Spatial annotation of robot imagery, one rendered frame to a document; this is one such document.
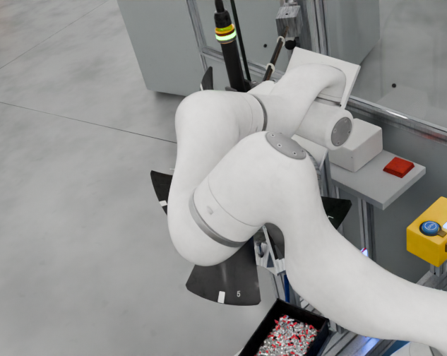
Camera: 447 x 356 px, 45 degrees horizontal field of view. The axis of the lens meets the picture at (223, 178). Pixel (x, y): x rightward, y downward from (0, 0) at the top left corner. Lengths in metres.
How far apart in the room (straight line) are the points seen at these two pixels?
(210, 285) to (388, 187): 0.74
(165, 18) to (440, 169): 2.60
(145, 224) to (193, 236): 2.65
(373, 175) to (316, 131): 0.94
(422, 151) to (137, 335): 1.63
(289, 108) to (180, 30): 3.14
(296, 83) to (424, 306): 0.46
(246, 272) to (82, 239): 2.03
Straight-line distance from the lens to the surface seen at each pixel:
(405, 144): 2.08
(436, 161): 2.04
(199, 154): 0.75
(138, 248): 3.22
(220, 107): 0.78
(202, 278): 1.58
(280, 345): 1.57
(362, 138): 1.99
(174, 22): 4.07
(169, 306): 2.86
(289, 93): 0.99
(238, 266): 1.55
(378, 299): 0.73
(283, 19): 1.83
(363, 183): 1.97
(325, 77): 1.03
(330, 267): 0.70
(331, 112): 1.07
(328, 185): 1.87
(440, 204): 1.57
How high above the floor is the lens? 2.14
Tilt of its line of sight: 38 degrees down
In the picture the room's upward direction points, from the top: 15 degrees counter-clockwise
